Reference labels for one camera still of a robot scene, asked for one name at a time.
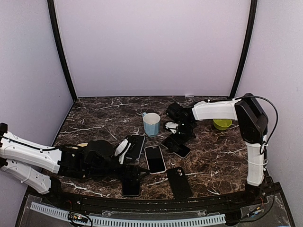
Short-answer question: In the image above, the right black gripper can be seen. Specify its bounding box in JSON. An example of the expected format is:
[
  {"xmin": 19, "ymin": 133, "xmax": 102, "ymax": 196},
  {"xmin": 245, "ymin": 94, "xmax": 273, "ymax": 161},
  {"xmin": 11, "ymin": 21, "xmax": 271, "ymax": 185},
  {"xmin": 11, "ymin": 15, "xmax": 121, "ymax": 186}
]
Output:
[{"xmin": 165, "ymin": 122, "xmax": 195, "ymax": 152}]

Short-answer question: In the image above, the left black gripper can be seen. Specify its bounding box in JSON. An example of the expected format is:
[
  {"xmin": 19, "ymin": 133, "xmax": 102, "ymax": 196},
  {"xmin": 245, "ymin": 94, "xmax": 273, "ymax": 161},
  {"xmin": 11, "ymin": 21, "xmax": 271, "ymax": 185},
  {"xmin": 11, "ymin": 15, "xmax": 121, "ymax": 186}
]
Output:
[{"xmin": 86, "ymin": 156, "xmax": 151, "ymax": 186}]

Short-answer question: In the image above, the black phone case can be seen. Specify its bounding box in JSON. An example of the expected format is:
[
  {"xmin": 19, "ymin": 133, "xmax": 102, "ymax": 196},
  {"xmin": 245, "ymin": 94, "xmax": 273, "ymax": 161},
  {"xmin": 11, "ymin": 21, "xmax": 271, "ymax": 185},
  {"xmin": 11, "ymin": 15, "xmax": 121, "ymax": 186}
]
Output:
[
  {"xmin": 121, "ymin": 179, "xmax": 141, "ymax": 197},
  {"xmin": 166, "ymin": 167, "xmax": 193, "ymax": 200}
]

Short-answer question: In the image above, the black screen smartphone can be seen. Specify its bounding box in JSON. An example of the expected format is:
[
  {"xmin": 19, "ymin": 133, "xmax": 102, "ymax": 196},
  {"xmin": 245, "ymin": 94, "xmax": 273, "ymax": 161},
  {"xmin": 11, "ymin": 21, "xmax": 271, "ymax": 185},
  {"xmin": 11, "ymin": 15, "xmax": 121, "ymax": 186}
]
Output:
[{"xmin": 125, "ymin": 134, "xmax": 145, "ymax": 159}]

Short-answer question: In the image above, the pink phone case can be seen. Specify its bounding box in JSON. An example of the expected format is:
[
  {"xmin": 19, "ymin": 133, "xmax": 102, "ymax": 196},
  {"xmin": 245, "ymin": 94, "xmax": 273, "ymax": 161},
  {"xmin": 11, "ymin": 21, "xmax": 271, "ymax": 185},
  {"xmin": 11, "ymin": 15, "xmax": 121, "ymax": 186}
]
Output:
[{"xmin": 144, "ymin": 145, "xmax": 167, "ymax": 175}]

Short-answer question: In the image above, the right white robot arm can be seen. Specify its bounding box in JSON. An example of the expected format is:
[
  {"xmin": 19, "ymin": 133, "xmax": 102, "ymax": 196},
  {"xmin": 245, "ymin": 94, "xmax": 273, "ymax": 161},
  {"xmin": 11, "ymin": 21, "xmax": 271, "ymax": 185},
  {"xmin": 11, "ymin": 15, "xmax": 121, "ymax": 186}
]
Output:
[{"xmin": 163, "ymin": 93, "xmax": 273, "ymax": 187}]

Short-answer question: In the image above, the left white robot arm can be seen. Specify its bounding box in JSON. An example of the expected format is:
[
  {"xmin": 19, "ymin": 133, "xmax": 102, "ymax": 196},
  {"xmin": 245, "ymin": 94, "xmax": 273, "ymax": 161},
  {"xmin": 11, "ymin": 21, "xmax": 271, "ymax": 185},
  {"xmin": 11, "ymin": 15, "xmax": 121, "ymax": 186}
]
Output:
[{"xmin": 0, "ymin": 122, "xmax": 150, "ymax": 206}]

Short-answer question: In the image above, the blue ceramic mug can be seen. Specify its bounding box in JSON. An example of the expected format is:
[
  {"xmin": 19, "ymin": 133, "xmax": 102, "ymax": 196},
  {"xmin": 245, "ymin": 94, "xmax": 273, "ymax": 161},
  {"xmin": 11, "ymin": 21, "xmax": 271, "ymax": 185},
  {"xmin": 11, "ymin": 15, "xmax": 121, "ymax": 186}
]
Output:
[{"xmin": 143, "ymin": 113, "xmax": 161, "ymax": 138}]

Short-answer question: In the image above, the lime green bowl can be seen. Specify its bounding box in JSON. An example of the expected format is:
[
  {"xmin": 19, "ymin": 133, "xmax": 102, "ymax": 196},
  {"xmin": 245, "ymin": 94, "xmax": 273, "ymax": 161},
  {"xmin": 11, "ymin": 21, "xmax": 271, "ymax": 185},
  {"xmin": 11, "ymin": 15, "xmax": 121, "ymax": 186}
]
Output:
[{"xmin": 213, "ymin": 119, "xmax": 232, "ymax": 131}]

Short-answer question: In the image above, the beige round plate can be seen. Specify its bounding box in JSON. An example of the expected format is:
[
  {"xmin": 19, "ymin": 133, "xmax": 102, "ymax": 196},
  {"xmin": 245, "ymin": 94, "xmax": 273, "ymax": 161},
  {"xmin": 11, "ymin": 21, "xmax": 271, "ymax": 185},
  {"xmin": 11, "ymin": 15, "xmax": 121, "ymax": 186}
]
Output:
[{"xmin": 76, "ymin": 143, "xmax": 88, "ymax": 148}]

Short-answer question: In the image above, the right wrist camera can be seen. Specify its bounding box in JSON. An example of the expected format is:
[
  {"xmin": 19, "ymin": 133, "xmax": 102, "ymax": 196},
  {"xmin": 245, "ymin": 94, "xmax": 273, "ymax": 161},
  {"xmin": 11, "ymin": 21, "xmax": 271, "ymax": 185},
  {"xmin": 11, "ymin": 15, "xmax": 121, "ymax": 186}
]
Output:
[{"xmin": 163, "ymin": 102, "xmax": 187, "ymax": 131}]

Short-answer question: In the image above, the black front rail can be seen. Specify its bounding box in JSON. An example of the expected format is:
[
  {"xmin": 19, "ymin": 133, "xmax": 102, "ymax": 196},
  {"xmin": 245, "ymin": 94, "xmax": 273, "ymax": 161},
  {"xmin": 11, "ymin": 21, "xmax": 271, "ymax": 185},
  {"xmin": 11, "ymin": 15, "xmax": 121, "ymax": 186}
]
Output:
[{"xmin": 57, "ymin": 192, "xmax": 261, "ymax": 213}]

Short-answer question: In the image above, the white slotted cable duct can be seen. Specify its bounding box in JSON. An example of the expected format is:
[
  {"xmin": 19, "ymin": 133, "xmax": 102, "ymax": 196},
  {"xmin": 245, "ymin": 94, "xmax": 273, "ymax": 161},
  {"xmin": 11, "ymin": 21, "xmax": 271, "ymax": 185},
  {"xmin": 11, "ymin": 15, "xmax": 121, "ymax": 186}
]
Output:
[{"xmin": 30, "ymin": 202, "xmax": 226, "ymax": 227}]

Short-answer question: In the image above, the right black frame post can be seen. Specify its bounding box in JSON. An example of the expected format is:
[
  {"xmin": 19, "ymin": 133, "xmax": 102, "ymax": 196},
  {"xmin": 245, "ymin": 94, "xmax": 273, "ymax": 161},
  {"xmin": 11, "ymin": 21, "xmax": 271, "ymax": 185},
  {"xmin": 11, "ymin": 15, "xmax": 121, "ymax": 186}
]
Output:
[{"xmin": 229, "ymin": 0, "xmax": 258, "ymax": 98}]

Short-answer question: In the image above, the black frame post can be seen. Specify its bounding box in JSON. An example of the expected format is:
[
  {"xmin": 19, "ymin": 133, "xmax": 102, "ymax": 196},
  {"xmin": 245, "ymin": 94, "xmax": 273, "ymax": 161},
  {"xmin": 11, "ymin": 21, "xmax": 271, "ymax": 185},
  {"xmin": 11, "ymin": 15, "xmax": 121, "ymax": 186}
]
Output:
[
  {"xmin": 47, "ymin": 0, "xmax": 78, "ymax": 102},
  {"xmin": 229, "ymin": 0, "xmax": 258, "ymax": 98}
]

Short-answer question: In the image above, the left black frame post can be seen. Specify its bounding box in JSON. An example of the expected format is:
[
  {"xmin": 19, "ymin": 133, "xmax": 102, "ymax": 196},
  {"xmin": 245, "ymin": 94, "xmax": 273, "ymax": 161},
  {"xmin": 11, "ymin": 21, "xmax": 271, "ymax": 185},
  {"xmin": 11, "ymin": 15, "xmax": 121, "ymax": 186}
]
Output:
[{"xmin": 47, "ymin": 0, "xmax": 78, "ymax": 102}]

